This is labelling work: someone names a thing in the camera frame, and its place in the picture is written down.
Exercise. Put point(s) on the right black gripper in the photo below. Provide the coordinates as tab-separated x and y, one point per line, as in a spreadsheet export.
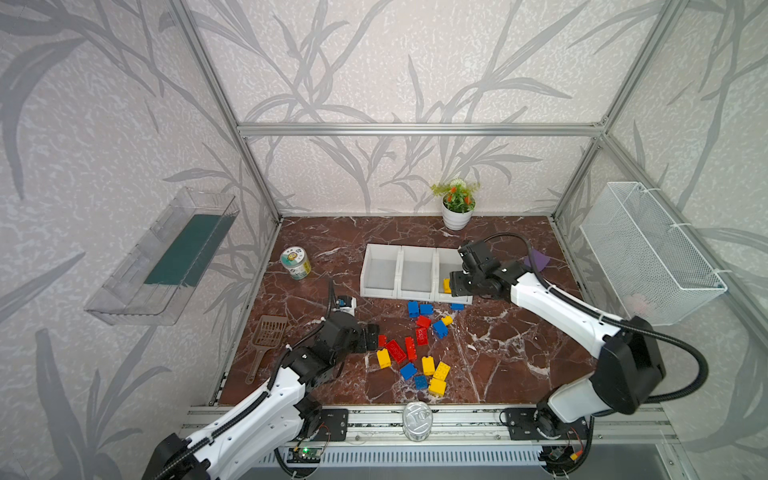
458	282

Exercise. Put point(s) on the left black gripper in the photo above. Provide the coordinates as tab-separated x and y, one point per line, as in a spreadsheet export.
370	337

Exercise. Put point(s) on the long red lego brick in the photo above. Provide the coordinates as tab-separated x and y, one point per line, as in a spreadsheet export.
396	352

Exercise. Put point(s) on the blue sloped lego brick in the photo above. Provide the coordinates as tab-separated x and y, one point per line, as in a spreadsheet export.
440	329

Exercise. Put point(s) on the narrow red lego brick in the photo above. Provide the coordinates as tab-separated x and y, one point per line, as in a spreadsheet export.
411	349

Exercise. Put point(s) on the yellow lego brick bottom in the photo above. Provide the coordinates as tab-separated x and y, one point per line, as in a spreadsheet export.
437	387

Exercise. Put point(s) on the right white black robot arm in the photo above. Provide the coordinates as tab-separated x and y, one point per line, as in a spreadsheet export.
629	364

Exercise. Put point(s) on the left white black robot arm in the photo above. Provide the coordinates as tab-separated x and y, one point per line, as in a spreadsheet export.
280	410

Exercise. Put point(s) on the purple toy shovel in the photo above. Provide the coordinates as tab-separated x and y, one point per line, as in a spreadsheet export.
541	260

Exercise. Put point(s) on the brown slotted spatula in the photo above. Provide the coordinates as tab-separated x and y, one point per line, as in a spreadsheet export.
267	336

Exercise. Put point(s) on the red square lego brick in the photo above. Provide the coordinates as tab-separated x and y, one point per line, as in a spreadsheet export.
423	321

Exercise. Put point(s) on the blue lego brick near bin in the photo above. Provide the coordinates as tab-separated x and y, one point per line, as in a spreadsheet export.
413	309

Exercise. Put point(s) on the blue lego brick lower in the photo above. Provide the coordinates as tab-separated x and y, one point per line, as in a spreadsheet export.
408	371

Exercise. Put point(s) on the potted green plant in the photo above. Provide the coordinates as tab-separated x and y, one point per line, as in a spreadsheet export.
458	202

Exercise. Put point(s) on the white three-compartment bin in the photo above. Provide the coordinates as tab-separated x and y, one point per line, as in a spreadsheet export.
410	273

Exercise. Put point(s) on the green label tin can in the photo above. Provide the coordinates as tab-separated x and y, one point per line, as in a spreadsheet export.
295	260

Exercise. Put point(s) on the dark blue lego brick bottom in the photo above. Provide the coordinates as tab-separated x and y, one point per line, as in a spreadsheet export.
421	382

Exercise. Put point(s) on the silver round knob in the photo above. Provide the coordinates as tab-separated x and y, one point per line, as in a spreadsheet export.
417	421

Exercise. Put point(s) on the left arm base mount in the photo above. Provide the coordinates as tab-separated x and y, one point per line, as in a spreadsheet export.
330	424

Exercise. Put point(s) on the aluminium front rail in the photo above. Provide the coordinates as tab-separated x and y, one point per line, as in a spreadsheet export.
483	424

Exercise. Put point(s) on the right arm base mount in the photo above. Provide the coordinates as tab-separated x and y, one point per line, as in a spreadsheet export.
529	423

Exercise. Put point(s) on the white wire basket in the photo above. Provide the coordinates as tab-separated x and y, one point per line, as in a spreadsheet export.
652	265

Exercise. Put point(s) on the clear plastic wall shelf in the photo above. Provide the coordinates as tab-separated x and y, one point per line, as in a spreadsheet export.
153	284

